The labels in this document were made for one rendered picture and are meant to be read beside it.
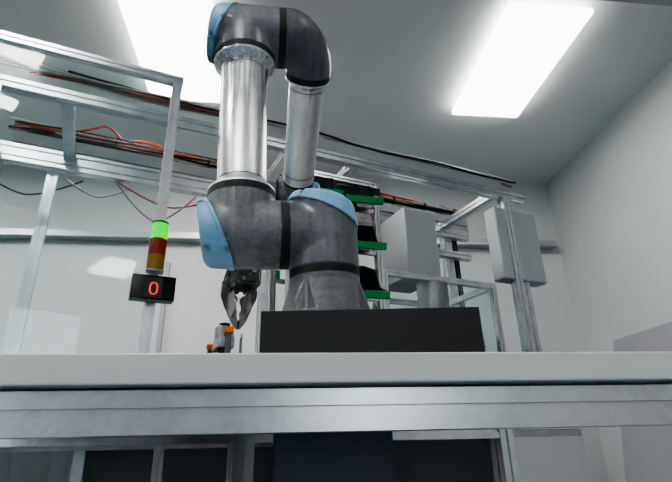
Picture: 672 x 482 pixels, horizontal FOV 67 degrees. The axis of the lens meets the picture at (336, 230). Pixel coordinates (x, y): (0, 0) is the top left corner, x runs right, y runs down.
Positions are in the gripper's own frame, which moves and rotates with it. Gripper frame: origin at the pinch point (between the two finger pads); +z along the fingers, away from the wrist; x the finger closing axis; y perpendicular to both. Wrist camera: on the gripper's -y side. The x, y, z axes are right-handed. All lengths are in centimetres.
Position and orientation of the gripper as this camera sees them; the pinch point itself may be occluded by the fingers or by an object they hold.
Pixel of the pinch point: (237, 324)
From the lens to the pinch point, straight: 128.7
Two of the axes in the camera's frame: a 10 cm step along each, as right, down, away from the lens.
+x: 9.1, 1.5, 4.0
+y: 4.2, -3.7, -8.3
